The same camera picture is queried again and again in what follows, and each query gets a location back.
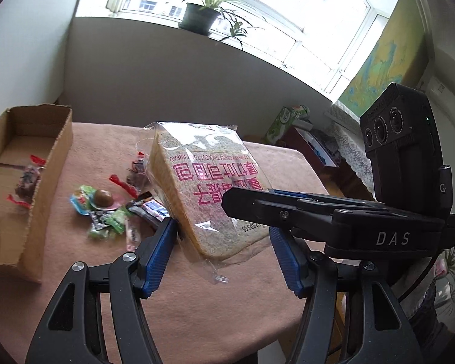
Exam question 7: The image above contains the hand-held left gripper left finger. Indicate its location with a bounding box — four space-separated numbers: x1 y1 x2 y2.
25 217 179 364

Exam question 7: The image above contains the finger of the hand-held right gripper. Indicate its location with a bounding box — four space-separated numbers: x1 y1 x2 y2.
221 187 340 238
271 189 377 211

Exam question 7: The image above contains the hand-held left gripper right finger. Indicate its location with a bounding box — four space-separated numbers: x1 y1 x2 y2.
269 227 425 364

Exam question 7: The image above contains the sliced bread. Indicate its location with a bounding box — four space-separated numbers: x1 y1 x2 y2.
136 121 285 285

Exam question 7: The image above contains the green candy packet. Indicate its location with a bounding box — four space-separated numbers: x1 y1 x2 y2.
87 227 112 241

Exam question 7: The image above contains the brown cardboard box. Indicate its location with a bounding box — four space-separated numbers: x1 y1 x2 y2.
0 104 73 284

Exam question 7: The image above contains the pink white packet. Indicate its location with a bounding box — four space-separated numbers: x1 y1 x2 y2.
124 218 143 253

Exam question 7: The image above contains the dark bar blue white label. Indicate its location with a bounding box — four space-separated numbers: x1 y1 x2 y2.
125 193 168 224

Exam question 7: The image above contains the small green wrapped candy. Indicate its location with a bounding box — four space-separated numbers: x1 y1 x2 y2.
109 212 126 234

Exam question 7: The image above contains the white blue box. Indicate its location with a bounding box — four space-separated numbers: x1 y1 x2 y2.
294 125 339 168

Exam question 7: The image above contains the white lace cloth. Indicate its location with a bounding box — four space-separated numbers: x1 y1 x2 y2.
323 109 376 195

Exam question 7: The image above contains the black white wrapped candy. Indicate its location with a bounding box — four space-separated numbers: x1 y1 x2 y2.
90 211 112 230

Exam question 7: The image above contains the green white carton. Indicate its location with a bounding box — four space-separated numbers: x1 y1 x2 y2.
265 105 312 145

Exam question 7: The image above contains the red candy wrapper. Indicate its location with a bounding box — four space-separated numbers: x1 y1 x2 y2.
109 174 138 198

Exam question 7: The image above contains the pink cup with brown fruit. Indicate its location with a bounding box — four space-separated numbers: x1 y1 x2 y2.
90 188 125 212

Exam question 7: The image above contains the dark candy with red twists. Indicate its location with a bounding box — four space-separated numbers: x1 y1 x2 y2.
8 155 47 208
126 152 149 189

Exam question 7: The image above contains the green jelly cup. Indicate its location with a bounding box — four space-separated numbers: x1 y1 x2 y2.
69 184 96 216

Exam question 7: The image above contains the small green houseplant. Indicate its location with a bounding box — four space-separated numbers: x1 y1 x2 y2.
434 246 455 315

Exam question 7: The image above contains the window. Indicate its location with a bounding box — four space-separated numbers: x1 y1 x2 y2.
106 0 391 95

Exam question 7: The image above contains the potted spider plant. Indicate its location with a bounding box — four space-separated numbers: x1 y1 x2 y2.
178 0 268 51

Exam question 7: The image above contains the white wall appliance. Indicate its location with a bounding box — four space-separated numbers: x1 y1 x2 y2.
421 76 455 141

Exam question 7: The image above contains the wall map poster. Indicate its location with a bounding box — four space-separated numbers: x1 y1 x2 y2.
337 0 428 119

